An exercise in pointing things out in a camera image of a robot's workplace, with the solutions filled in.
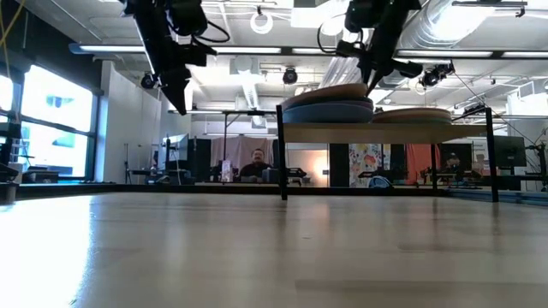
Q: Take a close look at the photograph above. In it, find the blue plate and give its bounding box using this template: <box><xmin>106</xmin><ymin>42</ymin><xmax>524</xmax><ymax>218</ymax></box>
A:
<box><xmin>282</xmin><ymin>102</ymin><xmax>375</xmax><ymax>125</ymax></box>

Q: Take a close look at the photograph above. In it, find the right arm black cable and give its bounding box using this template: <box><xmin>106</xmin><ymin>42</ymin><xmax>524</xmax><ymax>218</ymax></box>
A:
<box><xmin>316</xmin><ymin>21</ymin><xmax>348</xmax><ymax>55</ymax></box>

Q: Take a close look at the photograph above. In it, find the orange cloth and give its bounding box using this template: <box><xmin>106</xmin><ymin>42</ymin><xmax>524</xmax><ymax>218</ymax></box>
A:
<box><xmin>405</xmin><ymin>143</ymin><xmax>442</xmax><ymax>185</ymax></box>

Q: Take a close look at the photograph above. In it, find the silver ventilation duct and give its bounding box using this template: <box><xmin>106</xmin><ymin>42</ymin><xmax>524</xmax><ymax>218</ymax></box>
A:
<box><xmin>319</xmin><ymin>0</ymin><xmax>497</xmax><ymax>89</ymax></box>

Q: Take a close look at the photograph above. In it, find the white cable ring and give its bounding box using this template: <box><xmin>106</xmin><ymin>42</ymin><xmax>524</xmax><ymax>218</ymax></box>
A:
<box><xmin>249</xmin><ymin>9</ymin><xmax>275</xmax><ymax>36</ymax></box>

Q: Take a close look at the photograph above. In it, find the floral cloth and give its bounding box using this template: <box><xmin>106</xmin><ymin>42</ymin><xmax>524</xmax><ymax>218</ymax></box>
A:
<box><xmin>348</xmin><ymin>143</ymin><xmax>384</xmax><ymax>188</ymax></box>

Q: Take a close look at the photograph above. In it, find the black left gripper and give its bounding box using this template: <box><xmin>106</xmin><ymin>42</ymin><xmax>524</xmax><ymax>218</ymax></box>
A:
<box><xmin>156</xmin><ymin>40</ymin><xmax>217</xmax><ymax>116</ymax></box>

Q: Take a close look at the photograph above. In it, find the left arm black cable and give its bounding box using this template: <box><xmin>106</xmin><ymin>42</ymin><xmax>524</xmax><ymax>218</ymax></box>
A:
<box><xmin>188</xmin><ymin>19</ymin><xmax>231</xmax><ymax>44</ymax></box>

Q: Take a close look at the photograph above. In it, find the long ceiling light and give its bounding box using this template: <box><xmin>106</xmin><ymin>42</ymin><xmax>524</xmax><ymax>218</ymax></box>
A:
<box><xmin>396</xmin><ymin>50</ymin><xmax>548</xmax><ymax>59</ymax></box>
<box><xmin>70</xmin><ymin>42</ymin><xmax>283</xmax><ymax>56</ymax></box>

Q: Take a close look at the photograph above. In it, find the cream plate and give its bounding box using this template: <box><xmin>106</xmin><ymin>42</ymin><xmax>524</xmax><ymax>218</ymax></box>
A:
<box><xmin>372</xmin><ymin>107</ymin><xmax>453</xmax><ymax>116</ymax></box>

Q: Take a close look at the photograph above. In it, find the pink plate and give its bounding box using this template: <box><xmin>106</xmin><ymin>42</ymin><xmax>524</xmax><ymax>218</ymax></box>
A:
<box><xmin>281</xmin><ymin>82</ymin><xmax>370</xmax><ymax>111</ymax></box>

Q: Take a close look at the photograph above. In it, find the large window black frame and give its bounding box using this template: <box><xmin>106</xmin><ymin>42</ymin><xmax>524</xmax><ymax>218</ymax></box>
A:
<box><xmin>0</xmin><ymin>63</ymin><xmax>100</xmax><ymax>183</ymax></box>

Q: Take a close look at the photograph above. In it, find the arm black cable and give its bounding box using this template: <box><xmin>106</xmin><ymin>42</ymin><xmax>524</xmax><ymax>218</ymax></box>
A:
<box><xmin>316</xmin><ymin>21</ymin><xmax>348</xmax><ymax>55</ymax></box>
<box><xmin>188</xmin><ymin>19</ymin><xmax>231</xmax><ymax>44</ymax></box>

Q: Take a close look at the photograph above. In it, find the person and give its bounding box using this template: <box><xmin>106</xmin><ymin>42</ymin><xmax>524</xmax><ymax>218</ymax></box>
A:
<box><xmin>443</xmin><ymin>152</ymin><xmax>466</xmax><ymax>176</ymax></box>
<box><xmin>238</xmin><ymin>147</ymin><xmax>275</xmax><ymax>184</ymax></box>

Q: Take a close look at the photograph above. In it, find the black aluminium rig frame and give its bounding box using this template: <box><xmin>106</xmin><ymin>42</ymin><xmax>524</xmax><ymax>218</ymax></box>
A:
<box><xmin>0</xmin><ymin>181</ymin><xmax>548</xmax><ymax>202</ymax></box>

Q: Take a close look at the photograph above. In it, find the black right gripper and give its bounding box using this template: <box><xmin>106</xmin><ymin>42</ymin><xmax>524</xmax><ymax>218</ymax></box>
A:
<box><xmin>336</xmin><ymin>38</ymin><xmax>424</xmax><ymax>98</ymax></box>

